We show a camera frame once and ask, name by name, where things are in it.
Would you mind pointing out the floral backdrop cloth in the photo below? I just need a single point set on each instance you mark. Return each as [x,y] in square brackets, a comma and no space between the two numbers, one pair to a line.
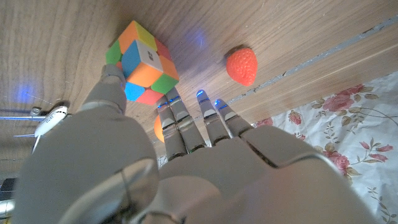
[357,124]

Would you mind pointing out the white toy airplane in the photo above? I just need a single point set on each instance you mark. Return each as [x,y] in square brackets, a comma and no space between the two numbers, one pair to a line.
[49,119]

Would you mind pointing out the orange fruit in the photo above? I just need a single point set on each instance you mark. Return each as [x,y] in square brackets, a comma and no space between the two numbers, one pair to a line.
[158,129]

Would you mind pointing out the red toy strawberry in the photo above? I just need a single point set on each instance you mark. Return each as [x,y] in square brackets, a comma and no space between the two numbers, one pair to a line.
[242,67]

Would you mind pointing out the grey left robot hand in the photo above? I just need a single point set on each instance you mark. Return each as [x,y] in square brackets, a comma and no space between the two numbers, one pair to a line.
[186,186]

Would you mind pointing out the colourful Rubik's cube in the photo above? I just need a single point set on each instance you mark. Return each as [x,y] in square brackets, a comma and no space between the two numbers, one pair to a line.
[143,62]

